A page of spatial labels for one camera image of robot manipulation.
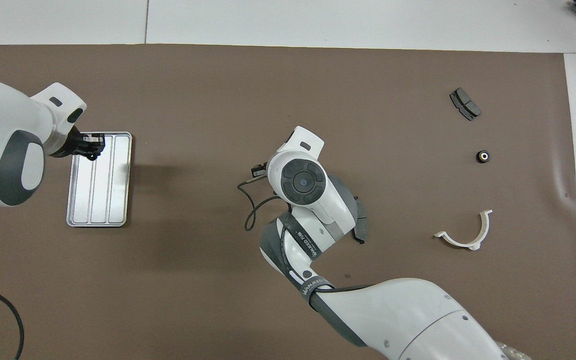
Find brown table mat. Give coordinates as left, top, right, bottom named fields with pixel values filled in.
left=0, top=44, right=576, bottom=360

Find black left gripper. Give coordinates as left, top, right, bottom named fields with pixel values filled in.
left=48, top=126, right=106, bottom=161

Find stacked grey brake pads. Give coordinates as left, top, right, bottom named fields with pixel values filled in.
left=449, top=87, right=482, bottom=122

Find single grey brake pad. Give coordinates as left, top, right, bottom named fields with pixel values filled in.
left=352, top=196, right=369, bottom=245

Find silver metal tray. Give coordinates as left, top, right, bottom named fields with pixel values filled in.
left=66, top=131, right=133, bottom=228

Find white semicircular plastic bracket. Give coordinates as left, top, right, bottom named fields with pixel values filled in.
left=434, top=209, right=493, bottom=251

